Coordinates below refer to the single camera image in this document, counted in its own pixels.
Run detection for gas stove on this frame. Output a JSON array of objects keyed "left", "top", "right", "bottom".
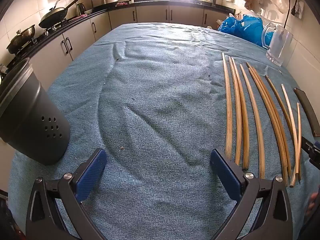
[{"left": 6, "top": 17, "right": 69, "bottom": 55}]

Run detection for row of wooden chopsticks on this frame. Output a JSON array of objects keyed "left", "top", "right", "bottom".
[{"left": 222, "top": 52, "right": 302, "bottom": 188}]

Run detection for blue plastic bag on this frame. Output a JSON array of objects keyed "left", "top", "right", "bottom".
[
  {"left": 217, "top": 16, "right": 244, "bottom": 34},
  {"left": 235, "top": 14, "right": 272, "bottom": 47}
]

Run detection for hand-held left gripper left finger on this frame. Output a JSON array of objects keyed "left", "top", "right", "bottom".
[{"left": 26, "top": 148, "right": 108, "bottom": 240}]

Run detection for blue towel tablecloth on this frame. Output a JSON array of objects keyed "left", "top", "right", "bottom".
[{"left": 7, "top": 22, "right": 313, "bottom": 240}]

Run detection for black perforated utensil holder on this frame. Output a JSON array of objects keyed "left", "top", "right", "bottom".
[{"left": 0, "top": 57, "right": 71, "bottom": 166}]

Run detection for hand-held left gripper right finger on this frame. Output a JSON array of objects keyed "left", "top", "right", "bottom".
[{"left": 210, "top": 149, "right": 293, "bottom": 240}]

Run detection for dark pot with lid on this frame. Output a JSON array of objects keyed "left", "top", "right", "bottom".
[{"left": 6, "top": 24, "right": 36, "bottom": 54}]

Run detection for black flat case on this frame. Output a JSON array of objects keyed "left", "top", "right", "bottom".
[{"left": 294, "top": 87, "right": 320, "bottom": 137}]

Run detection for steel kettle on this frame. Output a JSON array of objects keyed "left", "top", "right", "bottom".
[{"left": 75, "top": 2, "right": 86, "bottom": 17}]

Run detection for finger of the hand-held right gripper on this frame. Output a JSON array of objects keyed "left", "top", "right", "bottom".
[{"left": 301, "top": 136, "right": 320, "bottom": 170}]

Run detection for beige kitchen cabinets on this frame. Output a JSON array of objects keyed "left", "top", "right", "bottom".
[{"left": 0, "top": 4, "right": 237, "bottom": 170}]

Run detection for black wok with handle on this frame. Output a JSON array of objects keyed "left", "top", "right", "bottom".
[{"left": 38, "top": 0, "right": 81, "bottom": 29}]

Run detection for clear glass beer mug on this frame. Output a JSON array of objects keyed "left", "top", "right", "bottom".
[{"left": 261, "top": 22, "right": 293, "bottom": 67}]

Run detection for black kitchen countertop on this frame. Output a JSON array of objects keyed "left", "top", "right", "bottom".
[{"left": 0, "top": 0, "right": 237, "bottom": 68}]

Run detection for black power cable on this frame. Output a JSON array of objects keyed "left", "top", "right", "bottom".
[{"left": 284, "top": 0, "right": 292, "bottom": 29}]

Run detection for wall power outlet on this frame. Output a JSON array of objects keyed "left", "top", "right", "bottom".
[{"left": 291, "top": 0, "right": 305, "bottom": 19}]

